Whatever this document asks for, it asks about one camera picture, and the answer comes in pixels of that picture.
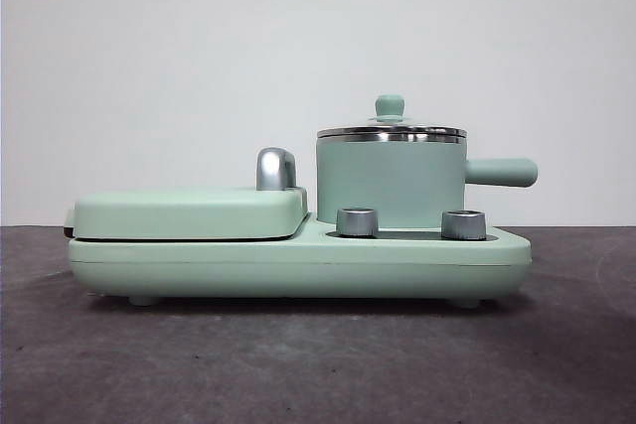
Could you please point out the glass lid with green knob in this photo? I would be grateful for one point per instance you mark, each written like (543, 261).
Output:
(390, 106)

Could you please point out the silver control knob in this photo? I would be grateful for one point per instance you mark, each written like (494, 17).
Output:
(463, 224)
(356, 222)

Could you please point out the mint green breakfast machine base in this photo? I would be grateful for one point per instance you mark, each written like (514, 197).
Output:
(208, 265)

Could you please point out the mint green steamer pot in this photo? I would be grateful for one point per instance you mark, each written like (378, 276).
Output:
(387, 181)

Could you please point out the mint green griddle cover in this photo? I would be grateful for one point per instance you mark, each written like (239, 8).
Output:
(174, 213)

